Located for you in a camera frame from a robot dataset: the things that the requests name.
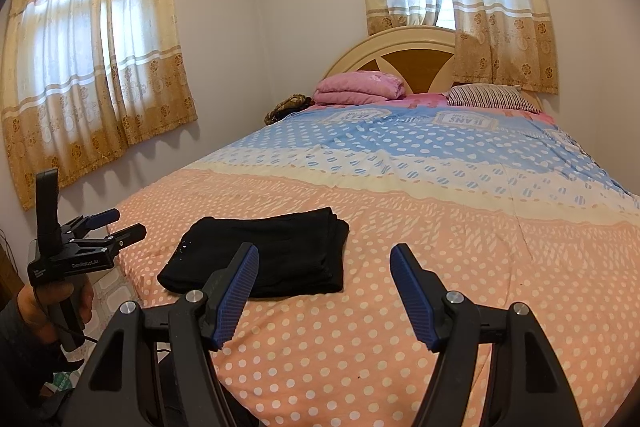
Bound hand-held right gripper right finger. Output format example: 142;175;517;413
389;243;585;427

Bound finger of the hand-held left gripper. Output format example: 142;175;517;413
75;208;121;233
75;223;147;254

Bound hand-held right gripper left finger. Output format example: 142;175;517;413
60;242;261;427

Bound black pants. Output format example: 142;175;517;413
156;206;351;299

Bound person's left forearm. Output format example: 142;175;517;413
0;289;76;427

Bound person's left hand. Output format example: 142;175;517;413
17;279;95;343

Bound brown wooden furniture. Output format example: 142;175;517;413
0;229;23;303

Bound polka dot blanket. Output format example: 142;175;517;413
107;104;640;427

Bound beige floral curtain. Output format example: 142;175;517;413
344;0;560;95
0;0;198;212

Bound camouflage cloth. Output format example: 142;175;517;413
264;93;315;126

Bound striped pillow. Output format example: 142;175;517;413
444;83;543;114

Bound pink folded blanket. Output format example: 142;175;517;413
312;71;407;106

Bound cream wooden headboard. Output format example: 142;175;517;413
317;26;543;108

